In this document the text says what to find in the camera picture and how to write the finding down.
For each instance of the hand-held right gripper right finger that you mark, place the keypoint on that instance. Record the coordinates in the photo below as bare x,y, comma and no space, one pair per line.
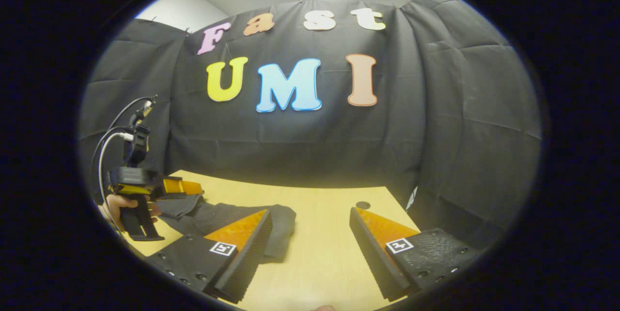
370,253

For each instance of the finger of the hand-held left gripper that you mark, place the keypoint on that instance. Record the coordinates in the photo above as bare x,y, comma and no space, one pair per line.
181,186

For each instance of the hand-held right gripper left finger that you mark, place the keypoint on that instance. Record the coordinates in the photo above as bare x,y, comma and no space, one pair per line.
249,257

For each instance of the black backdrop cloth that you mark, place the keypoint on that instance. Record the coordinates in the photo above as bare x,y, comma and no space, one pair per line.
436,107

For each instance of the dark grey jeans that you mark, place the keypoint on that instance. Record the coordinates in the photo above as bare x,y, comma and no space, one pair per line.
218,214

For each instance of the black table grommet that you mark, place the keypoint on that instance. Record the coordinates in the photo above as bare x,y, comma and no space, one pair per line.
363,205

